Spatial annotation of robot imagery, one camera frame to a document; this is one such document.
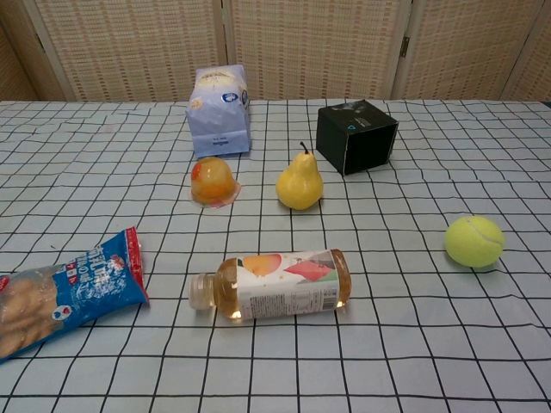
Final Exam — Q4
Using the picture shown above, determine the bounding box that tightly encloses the yellow tennis ball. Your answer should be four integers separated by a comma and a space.
444, 214, 506, 269

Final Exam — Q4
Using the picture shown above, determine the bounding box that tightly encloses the black cardboard box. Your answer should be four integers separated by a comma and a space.
315, 98, 399, 176

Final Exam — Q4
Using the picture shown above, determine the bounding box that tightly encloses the yellow pear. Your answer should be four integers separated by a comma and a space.
275, 141, 325, 212

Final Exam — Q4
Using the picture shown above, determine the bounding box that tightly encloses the orange fruit in wrapper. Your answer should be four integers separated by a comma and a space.
189, 156, 242, 209

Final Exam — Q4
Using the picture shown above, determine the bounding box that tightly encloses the juice bottle with fruit label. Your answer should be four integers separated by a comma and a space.
189, 248, 352, 324

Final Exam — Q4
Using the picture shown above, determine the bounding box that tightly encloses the pale blue milk carton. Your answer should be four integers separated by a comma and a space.
185, 64, 252, 159

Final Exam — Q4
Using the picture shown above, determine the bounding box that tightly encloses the checkered light blue tablecloth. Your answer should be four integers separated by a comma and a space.
0, 98, 551, 413

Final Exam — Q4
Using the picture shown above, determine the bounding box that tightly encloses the woven folding screen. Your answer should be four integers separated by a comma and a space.
0, 0, 551, 103

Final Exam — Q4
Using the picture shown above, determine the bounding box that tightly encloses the blue cookie snack bag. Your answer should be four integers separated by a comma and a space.
0, 225, 151, 365

